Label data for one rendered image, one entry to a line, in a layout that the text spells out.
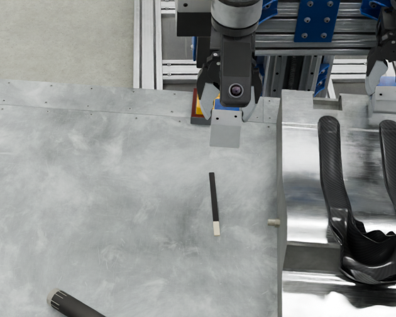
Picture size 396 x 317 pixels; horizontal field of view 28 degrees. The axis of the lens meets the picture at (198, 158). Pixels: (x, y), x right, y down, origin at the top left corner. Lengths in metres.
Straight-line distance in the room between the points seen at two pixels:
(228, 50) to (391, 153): 0.38
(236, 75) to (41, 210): 0.44
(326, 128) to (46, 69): 1.58
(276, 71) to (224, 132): 0.75
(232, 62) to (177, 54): 1.37
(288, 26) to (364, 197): 0.62
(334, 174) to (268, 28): 0.54
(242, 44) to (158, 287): 0.41
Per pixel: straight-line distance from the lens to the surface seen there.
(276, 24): 1.79
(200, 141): 1.48
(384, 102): 1.44
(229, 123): 1.30
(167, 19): 2.68
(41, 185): 1.43
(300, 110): 1.43
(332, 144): 1.40
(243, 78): 1.18
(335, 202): 1.28
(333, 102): 1.49
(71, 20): 3.03
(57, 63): 2.85
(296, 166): 1.35
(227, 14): 1.15
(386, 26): 1.38
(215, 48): 1.23
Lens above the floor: 1.89
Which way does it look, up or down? 49 degrees down
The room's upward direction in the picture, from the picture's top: 3 degrees clockwise
